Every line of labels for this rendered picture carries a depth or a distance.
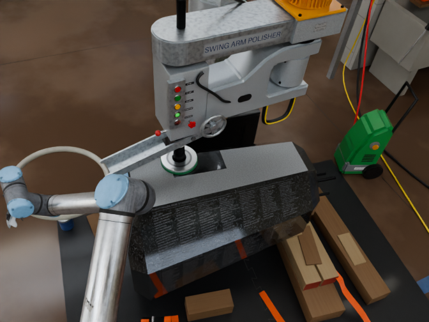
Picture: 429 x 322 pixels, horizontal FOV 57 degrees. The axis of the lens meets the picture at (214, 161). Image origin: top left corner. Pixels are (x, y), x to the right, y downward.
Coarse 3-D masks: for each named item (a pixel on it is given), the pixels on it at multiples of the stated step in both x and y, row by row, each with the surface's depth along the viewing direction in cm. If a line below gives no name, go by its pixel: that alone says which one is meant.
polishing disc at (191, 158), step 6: (186, 150) 239; (192, 150) 240; (162, 156) 235; (168, 156) 235; (186, 156) 236; (192, 156) 237; (162, 162) 231; (168, 162) 232; (174, 162) 232; (186, 162) 233; (192, 162) 233; (168, 168) 229; (174, 168) 229; (180, 168) 230; (186, 168) 230
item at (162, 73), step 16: (160, 64) 180; (192, 64) 180; (160, 80) 188; (192, 80) 182; (160, 96) 196; (192, 96) 189; (160, 112) 205; (192, 112) 197; (176, 128) 200; (192, 128) 205
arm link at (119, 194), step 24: (96, 192) 129; (120, 192) 125; (144, 192) 134; (120, 216) 127; (96, 240) 127; (120, 240) 126; (96, 264) 124; (120, 264) 126; (96, 288) 123; (120, 288) 127; (96, 312) 121
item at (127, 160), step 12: (204, 132) 220; (144, 144) 221; (156, 144) 222; (180, 144) 218; (120, 156) 218; (132, 156) 219; (144, 156) 218; (156, 156) 215; (120, 168) 210; (132, 168) 213
